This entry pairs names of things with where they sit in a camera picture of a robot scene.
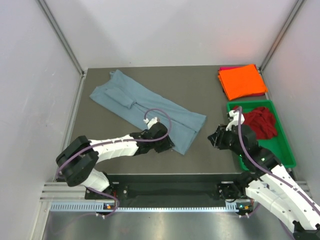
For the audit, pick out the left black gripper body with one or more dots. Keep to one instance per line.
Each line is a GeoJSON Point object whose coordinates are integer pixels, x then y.
{"type": "Point", "coordinates": [162, 144]}

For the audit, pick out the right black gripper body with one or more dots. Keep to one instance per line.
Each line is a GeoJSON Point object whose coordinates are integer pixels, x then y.
{"type": "Point", "coordinates": [226, 140]}

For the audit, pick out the grey-blue t-shirt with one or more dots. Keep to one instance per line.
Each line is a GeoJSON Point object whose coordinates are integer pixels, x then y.
{"type": "Point", "coordinates": [130, 100]}

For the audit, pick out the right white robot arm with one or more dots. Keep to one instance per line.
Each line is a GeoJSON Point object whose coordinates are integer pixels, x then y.
{"type": "Point", "coordinates": [268, 182]}

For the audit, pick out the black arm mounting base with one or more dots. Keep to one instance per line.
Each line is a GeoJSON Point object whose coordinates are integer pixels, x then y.
{"type": "Point", "coordinates": [214, 186]}

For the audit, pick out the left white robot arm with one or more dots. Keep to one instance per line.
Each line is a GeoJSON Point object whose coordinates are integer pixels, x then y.
{"type": "Point", "coordinates": [77, 162]}

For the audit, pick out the dark red t-shirt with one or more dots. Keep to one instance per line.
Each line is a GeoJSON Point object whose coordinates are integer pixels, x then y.
{"type": "Point", "coordinates": [262, 121]}

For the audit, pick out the green plastic tray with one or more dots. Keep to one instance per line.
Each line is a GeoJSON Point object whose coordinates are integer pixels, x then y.
{"type": "Point", "coordinates": [279, 145]}

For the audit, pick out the folded orange t-shirt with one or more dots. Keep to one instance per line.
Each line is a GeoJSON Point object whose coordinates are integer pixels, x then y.
{"type": "Point", "coordinates": [241, 81]}

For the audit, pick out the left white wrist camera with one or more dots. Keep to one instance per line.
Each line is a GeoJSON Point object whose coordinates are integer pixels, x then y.
{"type": "Point", "coordinates": [150, 122]}

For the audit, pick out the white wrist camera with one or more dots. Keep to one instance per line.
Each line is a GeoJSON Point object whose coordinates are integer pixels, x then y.
{"type": "Point", "coordinates": [235, 118]}
{"type": "Point", "coordinates": [150, 122]}

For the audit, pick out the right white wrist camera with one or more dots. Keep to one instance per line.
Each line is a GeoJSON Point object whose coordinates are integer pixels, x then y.
{"type": "Point", "coordinates": [235, 118]}

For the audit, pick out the slotted grey cable duct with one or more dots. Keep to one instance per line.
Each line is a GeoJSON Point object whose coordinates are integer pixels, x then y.
{"type": "Point", "coordinates": [106, 207]}

